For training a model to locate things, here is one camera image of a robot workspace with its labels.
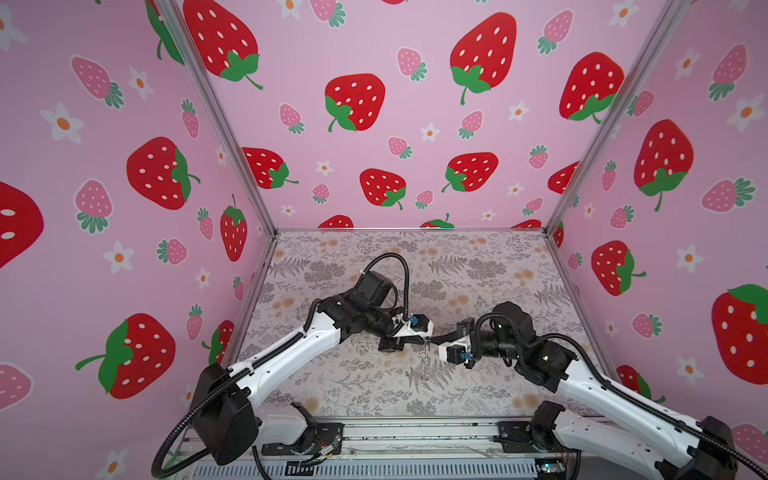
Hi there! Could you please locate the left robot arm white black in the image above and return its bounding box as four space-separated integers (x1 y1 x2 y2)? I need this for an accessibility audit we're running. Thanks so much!
190 271 434 465

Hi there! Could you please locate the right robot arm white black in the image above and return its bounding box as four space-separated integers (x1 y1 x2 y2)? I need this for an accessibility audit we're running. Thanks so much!
432 302 739 479

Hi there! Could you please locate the perforated white vent panel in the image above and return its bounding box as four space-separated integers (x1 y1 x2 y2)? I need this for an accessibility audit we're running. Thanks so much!
191 458 538 480

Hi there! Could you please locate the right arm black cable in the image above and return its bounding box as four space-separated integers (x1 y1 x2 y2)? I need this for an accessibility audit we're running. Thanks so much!
473 311 768 480

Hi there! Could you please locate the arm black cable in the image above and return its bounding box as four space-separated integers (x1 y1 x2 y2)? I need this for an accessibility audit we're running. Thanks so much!
473 311 768 480
359 252 412 319

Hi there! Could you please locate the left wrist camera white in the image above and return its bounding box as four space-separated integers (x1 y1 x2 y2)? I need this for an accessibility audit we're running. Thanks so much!
389 314 434 339

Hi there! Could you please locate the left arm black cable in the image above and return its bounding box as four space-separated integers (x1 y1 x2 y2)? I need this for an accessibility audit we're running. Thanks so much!
359 252 412 319

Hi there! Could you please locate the aluminium rail frame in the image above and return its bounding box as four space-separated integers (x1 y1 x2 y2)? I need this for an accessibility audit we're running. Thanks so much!
167 416 661 480

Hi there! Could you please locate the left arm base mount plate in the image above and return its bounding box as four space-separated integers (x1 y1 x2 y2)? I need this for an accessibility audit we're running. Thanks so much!
260 422 345 457

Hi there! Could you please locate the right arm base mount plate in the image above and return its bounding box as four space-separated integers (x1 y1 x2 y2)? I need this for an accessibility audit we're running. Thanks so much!
493 420 563 454

